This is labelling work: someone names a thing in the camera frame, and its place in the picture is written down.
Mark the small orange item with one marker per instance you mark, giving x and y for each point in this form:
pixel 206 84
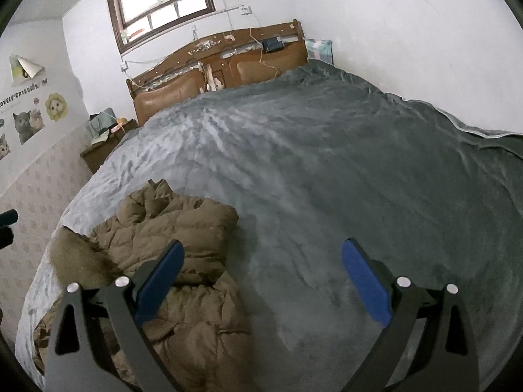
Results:
pixel 119 124

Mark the brown puffer jacket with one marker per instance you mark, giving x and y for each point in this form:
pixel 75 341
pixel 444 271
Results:
pixel 184 228

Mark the checked pastel pillow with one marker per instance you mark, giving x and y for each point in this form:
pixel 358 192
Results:
pixel 320 49

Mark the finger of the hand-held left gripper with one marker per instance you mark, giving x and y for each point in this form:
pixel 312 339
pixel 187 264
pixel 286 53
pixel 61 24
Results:
pixel 8 217
pixel 5 237

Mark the grey plush blanket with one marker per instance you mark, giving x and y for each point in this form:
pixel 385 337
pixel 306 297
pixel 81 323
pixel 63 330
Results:
pixel 327 163

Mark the tabby kitten wall sticker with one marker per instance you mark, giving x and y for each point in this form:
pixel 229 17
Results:
pixel 4 147

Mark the pale green bag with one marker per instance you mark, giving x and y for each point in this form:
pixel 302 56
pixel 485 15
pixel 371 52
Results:
pixel 98 124

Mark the black device on headboard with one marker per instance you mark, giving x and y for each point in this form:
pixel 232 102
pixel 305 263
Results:
pixel 272 45

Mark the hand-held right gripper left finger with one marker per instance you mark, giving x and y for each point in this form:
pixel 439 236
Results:
pixel 159 284

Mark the peeling wall poster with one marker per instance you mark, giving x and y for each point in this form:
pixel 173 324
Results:
pixel 20 71

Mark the brown wooden headboard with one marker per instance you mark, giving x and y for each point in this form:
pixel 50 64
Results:
pixel 163 102

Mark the brown wooden nightstand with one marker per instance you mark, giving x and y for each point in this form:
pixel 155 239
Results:
pixel 98 157

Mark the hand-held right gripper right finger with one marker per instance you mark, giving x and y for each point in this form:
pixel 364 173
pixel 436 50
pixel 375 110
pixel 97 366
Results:
pixel 365 284

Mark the white wall socket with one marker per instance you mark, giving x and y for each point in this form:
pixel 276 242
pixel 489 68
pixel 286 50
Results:
pixel 246 10
pixel 126 66

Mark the black lettering wall sticker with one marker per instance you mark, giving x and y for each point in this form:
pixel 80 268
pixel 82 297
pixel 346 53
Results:
pixel 20 94

